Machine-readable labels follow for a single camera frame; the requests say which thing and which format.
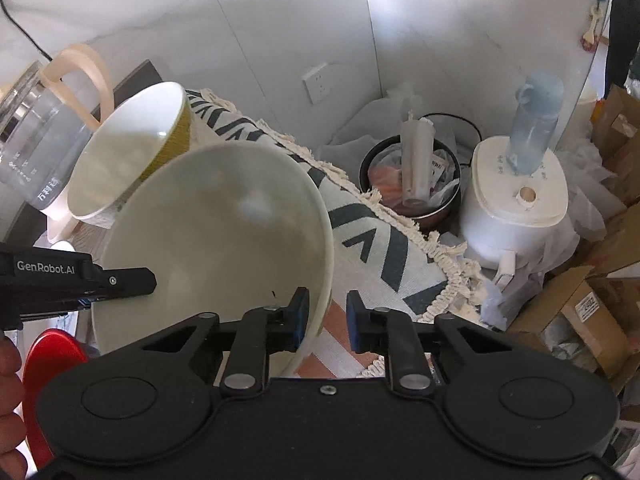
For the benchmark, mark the large white bowl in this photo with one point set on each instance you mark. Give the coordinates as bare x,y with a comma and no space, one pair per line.
227,228

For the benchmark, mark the dark pot with clutter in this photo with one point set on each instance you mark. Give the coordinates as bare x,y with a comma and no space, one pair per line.
424,188

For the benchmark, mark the glass kettle beige handle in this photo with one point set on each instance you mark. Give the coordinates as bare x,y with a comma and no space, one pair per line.
44,126

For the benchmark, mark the person's left hand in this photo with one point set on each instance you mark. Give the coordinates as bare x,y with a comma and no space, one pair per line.
13,430

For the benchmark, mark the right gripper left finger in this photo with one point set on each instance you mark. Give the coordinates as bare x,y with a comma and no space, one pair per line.
260,333

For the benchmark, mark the patterned white table cloth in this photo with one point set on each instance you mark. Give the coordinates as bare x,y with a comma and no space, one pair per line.
377,253

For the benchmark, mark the beige kettle base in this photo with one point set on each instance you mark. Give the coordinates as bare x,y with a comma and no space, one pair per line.
60,222

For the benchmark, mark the white wall socket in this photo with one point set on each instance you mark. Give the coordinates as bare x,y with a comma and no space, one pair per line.
318,83

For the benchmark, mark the white bowl yellow outside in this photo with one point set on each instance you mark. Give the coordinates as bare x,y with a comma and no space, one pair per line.
141,136

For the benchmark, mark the blue water bottle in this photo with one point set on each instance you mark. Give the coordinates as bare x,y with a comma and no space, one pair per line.
540,100

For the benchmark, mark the cardboard box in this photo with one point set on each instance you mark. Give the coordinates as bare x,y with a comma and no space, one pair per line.
570,321

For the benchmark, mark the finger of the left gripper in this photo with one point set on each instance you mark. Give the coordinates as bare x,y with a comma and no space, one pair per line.
125,283

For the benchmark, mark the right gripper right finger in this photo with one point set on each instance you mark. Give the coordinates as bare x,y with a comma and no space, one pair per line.
392,335

